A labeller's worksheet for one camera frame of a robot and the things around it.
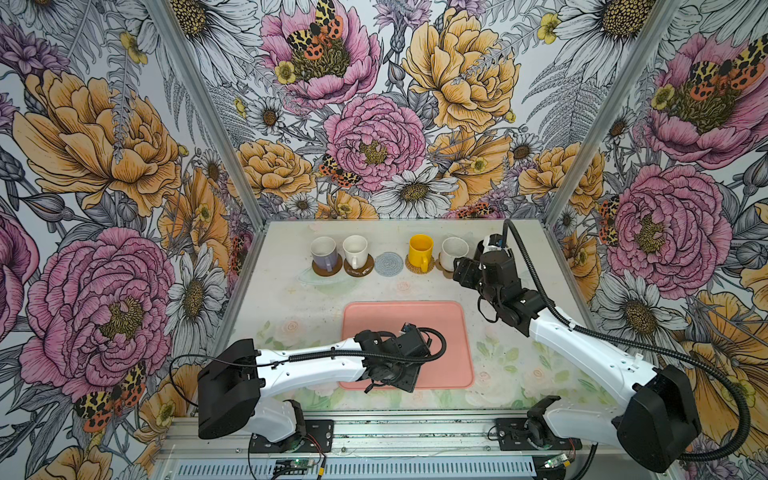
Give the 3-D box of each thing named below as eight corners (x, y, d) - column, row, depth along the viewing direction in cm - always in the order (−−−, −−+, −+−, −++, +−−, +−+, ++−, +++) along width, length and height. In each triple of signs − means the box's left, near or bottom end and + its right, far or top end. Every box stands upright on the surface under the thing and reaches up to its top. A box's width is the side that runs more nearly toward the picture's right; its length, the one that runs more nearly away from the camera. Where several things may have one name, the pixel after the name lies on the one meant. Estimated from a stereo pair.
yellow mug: (409, 276, 107) (410, 259, 100) (408, 251, 115) (409, 234, 108) (432, 276, 107) (435, 259, 100) (430, 251, 115) (432, 234, 108)
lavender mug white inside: (312, 279, 107) (306, 260, 98) (317, 256, 113) (312, 236, 105) (336, 279, 107) (332, 260, 98) (340, 256, 113) (336, 236, 105)
